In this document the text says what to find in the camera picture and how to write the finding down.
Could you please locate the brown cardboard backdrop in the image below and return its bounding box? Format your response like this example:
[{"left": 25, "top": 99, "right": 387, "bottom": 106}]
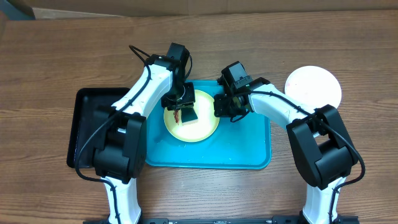
[{"left": 1, "top": 0, "right": 397, "bottom": 20}]

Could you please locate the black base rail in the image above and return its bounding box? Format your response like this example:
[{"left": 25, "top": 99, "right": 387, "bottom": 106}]
[{"left": 83, "top": 215, "right": 360, "bottom": 224}]

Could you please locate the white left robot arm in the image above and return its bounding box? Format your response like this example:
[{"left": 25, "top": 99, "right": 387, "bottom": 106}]
[{"left": 88, "top": 43, "right": 195, "bottom": 223}]

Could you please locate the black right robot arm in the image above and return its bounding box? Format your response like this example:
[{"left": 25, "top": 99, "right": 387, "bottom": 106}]
[{"left": 214, "top": 62, "right": 366, "bottom": 223}]

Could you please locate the black plastic tray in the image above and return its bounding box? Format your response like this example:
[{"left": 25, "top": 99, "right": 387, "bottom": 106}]
[{"left": 67, "top": 87, "right": 130, "bottom": 168}]

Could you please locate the pink green sponge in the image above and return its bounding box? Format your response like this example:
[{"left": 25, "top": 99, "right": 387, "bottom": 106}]
[{"left": 181, "top": 108, "right": 198, "bottom": 125}]

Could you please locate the yellow green plate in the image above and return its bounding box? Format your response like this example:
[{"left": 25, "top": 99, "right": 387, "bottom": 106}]
[{"left": 164, "top": 90, "right": 220, "bottom": 142}]

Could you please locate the white pink plate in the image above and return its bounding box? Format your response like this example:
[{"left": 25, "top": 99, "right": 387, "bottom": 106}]
[{"left": 284, "top": 65, "right": 342, "bottom": 108}]

